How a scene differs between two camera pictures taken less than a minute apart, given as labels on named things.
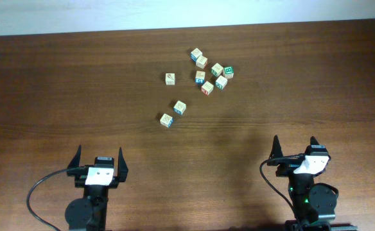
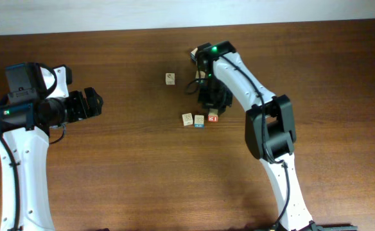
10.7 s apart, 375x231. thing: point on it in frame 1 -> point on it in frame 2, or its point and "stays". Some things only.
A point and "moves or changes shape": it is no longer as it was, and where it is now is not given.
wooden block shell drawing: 166,120 -> 187,119
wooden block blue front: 200,77 stays
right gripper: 282,171 -> 215,98
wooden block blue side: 180,107 -> 199,121
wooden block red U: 207,88 moves or changes shape
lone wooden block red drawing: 170,79 stays
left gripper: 72,168 -> 83,110
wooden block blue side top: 195,54 stays
